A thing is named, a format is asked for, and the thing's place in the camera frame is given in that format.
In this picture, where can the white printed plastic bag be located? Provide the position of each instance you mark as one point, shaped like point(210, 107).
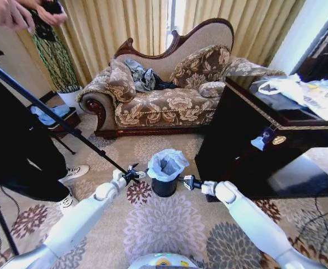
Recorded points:
point(301, 89)

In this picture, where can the black garment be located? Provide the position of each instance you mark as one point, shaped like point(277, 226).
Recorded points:
point(165, 84)

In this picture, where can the green artificial plant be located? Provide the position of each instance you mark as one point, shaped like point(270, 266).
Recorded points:
point(56, 63)

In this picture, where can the large floral fringed pillow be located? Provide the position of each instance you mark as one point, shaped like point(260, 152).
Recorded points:
point(201, 67)

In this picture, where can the beige pleated curtain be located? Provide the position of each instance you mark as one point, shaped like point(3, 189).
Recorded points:
point(253, 28)
point(108, 30)

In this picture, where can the floral chaise longue sofa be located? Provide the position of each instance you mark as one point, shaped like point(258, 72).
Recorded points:
point(164, 109)

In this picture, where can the small floral bolster cushion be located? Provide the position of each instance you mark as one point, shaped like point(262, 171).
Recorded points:
point(212, 89)

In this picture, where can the white translucent garbage bag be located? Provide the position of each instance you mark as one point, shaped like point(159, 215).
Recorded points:
point(178, 159)

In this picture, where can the white sneaker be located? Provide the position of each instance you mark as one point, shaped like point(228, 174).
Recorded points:
point(75, 171)
point(68, 202)

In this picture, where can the white plant pot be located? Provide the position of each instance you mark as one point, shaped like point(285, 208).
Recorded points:
point(70, 99)

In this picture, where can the person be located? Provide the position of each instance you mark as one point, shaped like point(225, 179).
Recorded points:
point(18, 145)

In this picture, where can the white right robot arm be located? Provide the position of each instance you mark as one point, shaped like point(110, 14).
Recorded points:
point(253, 221)

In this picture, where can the black round trash bin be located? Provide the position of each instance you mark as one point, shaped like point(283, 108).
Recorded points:
point(164, 189)

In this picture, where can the dark wooden low stand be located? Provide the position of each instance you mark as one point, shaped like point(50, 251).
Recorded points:
point(69, 122)

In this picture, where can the gold oval label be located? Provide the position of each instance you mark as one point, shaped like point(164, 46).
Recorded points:
point(278, 140)

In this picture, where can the dark wooden door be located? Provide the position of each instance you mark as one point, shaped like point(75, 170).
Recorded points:
point(325, 53)

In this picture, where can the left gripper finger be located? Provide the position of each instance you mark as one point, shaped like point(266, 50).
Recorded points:
point(132, 167)
point(141, 173)

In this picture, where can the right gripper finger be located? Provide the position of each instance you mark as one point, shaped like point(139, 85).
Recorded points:
point(189, 178)
point(187, 186)

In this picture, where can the pale blue plastic bag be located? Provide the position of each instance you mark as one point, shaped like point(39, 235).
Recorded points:
point(50, 113)

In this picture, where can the blue white hanging tag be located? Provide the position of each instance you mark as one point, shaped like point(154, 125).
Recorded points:
point(260, 143)

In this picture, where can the black camera tripod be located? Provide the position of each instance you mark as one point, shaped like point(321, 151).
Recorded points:
point(60, 123)

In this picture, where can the black glossy cabinet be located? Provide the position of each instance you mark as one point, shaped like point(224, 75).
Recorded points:
point(236, 145)

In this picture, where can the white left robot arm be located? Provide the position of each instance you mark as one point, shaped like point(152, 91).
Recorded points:
point(77, 221)

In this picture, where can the grey crumpled clothes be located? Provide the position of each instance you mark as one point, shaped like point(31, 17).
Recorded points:
point(138, 75)

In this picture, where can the floral square pillow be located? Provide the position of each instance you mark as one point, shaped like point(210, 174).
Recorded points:
point(122, 82)

